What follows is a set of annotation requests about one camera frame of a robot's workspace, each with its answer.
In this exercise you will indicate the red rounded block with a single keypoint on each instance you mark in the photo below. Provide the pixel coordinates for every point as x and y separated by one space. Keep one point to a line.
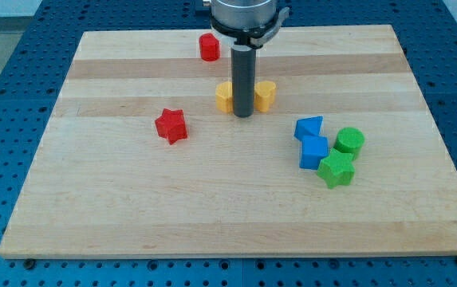
209 47

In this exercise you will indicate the blue cube block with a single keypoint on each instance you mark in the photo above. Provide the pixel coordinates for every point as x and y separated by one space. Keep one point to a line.
313 150

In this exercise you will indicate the grey cylindrical pointer tool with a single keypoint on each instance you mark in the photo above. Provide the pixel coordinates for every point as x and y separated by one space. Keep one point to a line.
243 77

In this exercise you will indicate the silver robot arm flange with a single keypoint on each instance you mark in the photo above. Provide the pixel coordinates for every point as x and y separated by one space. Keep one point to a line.
246 24

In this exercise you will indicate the green cylinder block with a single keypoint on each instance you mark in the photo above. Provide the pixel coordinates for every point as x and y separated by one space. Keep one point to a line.
350 140

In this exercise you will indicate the wooden board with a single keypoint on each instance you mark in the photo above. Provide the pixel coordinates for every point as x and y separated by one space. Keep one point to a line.
103 184

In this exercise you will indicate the yellow heart block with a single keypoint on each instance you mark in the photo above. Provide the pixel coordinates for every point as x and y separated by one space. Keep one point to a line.
264 95

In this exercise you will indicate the green star block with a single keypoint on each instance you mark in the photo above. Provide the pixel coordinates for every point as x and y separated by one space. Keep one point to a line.
337 169

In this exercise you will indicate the blue triangle block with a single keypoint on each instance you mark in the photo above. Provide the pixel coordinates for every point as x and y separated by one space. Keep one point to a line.
308 127

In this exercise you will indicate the red star block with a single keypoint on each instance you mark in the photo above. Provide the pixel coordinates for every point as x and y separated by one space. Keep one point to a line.
171 125

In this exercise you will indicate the yellow block left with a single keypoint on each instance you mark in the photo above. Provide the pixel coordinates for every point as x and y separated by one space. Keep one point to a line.
224 97

